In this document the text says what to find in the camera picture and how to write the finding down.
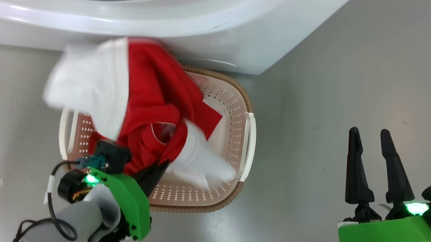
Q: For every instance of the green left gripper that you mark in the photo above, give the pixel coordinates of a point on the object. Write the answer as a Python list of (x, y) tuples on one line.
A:
[(130, 203)]

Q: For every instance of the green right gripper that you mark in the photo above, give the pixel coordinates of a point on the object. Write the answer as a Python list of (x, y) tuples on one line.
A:
[(390, 234)]

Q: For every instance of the red and white garment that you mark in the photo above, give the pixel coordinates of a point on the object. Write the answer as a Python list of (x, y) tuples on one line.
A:
[(149, 91)]

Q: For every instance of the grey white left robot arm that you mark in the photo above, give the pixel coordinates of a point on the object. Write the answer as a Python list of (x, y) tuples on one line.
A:
[(78, 221)]

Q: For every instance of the cream perforated laundry basket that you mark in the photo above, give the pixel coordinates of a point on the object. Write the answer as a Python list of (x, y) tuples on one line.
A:
[(234, 142)]

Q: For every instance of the white washing machine body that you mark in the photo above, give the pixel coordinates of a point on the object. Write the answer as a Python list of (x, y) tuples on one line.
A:
[(238, 18)]

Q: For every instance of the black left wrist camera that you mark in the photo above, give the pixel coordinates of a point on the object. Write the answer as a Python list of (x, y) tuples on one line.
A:
[(111, 156)]

